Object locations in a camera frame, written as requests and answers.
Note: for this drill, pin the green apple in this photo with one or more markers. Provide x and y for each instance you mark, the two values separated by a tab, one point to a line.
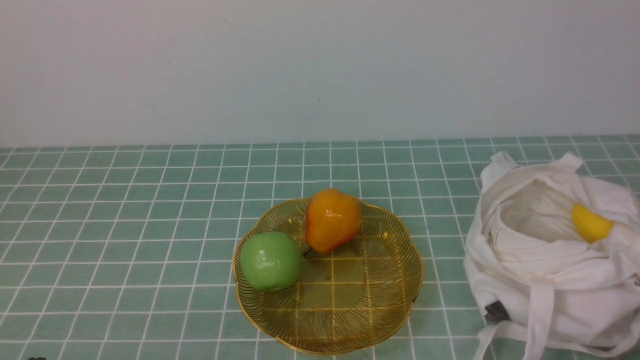
271	261

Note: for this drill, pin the gold wire fruit basket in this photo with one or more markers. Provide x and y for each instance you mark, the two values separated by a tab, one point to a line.
356	297

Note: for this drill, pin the orange pear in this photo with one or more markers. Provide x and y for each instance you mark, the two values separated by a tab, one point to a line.
333	219

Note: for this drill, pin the white cloth bag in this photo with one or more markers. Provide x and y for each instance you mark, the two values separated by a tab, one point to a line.
536	280

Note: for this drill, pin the yellow lemon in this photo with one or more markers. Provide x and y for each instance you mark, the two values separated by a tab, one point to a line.
590	226

